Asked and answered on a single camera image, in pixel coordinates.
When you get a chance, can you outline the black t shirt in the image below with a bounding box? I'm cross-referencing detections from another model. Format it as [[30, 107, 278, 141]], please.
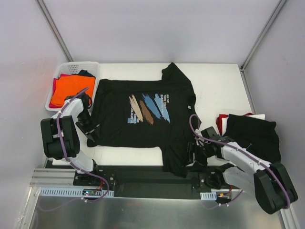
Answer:
[[87, 63, 200, 177], [224, 114, 281, 163]]

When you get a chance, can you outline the white plastic laundry basket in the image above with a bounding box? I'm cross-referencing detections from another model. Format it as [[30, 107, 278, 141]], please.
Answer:
[[45, 61, 100, 112]]

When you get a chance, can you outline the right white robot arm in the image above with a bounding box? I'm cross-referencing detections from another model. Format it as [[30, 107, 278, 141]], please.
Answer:
[[194, 127, 298, 214]]

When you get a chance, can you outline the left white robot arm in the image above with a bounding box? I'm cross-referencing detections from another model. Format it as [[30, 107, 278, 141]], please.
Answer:
[[41, 88, 103, 186]]

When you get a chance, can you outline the orange t shirt in basket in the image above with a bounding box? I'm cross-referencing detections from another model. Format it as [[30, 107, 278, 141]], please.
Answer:
[[50, 75, 95, 107]]

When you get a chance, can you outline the navy t shirt in basket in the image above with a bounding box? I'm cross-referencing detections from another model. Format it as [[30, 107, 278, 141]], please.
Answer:
[[77, 70, 95, 78]]

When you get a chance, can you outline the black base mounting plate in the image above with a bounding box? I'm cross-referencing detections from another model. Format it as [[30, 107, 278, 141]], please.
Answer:
[[72, 165, 247, 198]]

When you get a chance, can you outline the right white cable duct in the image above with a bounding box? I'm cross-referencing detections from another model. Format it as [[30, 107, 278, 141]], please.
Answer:
[[200, 191, 217, 201]]

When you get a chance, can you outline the white cable duct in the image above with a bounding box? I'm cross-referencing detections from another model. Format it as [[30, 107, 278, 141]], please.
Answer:
[[40, 187, 114, 198], [200, 191, 217, 201]]

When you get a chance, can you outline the left white cable duct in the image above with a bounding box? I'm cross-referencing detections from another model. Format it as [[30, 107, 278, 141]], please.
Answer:
[[40, 187, 114, 198]]

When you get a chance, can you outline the right aluminium corner post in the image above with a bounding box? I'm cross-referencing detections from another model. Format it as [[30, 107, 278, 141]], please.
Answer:
[[240, 0, 288, 72]]

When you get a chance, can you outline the aluminium corner post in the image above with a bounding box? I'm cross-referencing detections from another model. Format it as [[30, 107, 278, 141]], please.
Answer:
[[35, 0, 74, 62], [240, 0, 288, 72]]

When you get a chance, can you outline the left aluminium corner post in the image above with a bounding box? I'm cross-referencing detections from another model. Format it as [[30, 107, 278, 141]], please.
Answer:
[[35, 0, 74, 62]]

